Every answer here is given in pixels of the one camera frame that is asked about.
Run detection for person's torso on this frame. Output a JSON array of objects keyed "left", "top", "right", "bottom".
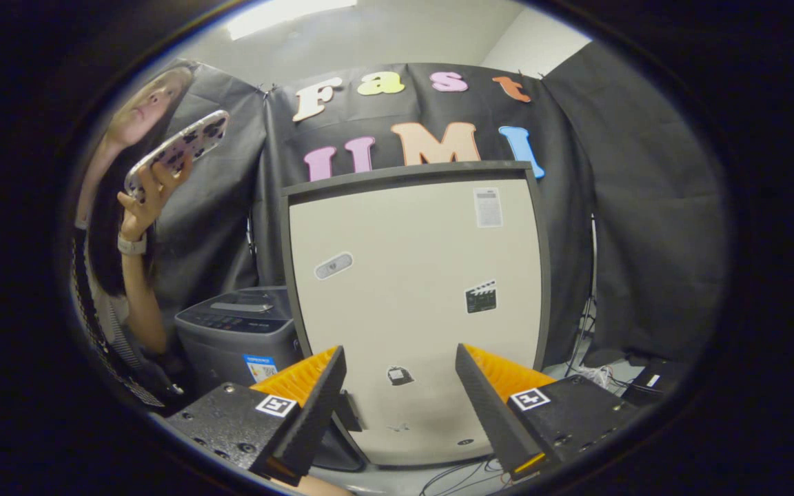
[{"left": 70, "top": 138, "right": 184, "bottom": 407}]

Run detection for black box with white label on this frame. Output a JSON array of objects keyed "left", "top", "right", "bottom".
[{"left": 621, "top": 360, "right": 689, "bottom": 407}]

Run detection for black floor cables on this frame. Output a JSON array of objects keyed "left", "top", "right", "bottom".
[{"left": 421, "top": 458, "right": 508, "bottom": 496}]

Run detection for black backdrop cloth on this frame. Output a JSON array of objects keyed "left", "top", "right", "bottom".
[{"left": 152, "top": 41, "right": 729, "bottom": 366}]

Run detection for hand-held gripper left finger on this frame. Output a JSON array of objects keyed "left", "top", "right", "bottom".
[{"left": 166, "top": 345, "right": 347, "bottom": 486}]

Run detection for beige cabinet with grey top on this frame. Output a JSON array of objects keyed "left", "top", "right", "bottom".
[{"left": 280, "top": 160, "right": 553, "bottom": 468}]

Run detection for white cable bundle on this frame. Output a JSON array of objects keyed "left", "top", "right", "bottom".
[{"left": 575, "top": 364, "right": 620, "bottom": 395}]

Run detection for phone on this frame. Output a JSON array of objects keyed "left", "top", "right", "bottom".
[{"left": 124, "top": 109, "right": 231, "bottom": 204}]

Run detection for black stand pole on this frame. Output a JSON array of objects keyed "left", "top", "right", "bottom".
[{"left": 566, "top": 214, "right": 599, "bottom": 376}]

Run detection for grey washing machine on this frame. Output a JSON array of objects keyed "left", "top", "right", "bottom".
[{"left": 174, "top": 286, "right": 370, "bottom": 473}]

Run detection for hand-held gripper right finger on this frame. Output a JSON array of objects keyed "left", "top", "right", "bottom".
[{"left": 455, "top": 342, "right": 639, "bottom": 483}]

